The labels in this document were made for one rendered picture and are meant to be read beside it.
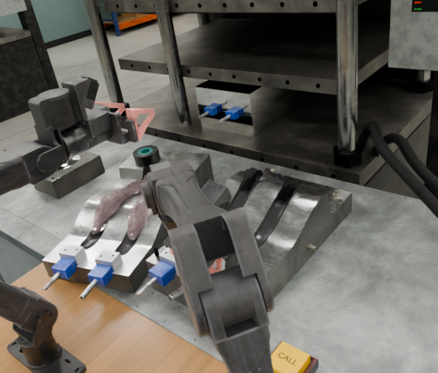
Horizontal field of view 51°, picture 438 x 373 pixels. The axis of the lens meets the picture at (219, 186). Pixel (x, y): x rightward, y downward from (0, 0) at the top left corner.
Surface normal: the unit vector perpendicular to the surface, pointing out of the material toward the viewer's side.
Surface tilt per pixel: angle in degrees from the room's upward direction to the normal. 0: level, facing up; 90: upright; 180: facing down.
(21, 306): 78
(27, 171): 93
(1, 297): 88
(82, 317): 0
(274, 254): 3
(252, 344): 63
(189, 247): 56
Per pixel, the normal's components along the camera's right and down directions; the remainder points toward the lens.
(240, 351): 0.22, 0.01
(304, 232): 0.77, 0.23
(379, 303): -0.15, -0.85
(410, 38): -0.63, 0.48
